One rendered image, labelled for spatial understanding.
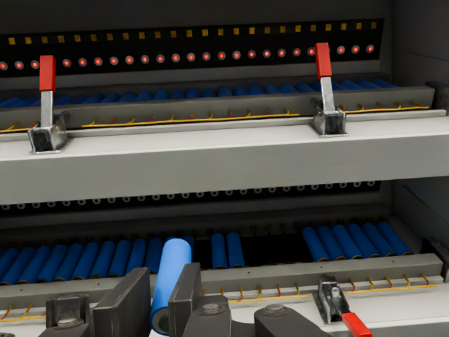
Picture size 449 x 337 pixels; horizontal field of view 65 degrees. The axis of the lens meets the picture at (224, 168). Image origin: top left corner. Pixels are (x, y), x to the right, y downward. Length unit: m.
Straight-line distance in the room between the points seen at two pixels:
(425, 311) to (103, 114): 0.39
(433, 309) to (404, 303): 0.03
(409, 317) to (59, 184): 0.37
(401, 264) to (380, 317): 0.07
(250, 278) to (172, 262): 0.21
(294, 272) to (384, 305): 0.10
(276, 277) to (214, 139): 0.17
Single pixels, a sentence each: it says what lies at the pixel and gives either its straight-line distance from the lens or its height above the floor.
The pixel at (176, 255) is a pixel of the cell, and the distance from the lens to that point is 0.21.
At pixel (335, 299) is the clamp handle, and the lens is 0.39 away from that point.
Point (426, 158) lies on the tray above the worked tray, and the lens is 0.39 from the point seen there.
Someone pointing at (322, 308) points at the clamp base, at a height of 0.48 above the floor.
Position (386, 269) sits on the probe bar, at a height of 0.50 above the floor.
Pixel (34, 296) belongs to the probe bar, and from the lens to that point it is 0.44.
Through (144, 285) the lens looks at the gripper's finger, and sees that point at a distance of 0.17.
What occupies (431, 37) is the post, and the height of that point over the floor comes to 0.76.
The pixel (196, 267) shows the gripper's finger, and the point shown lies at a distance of 0.17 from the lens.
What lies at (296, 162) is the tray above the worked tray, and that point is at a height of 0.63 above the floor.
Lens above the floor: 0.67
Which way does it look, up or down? 7 degrees down
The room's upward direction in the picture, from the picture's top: 3 degrees counter-clockwise
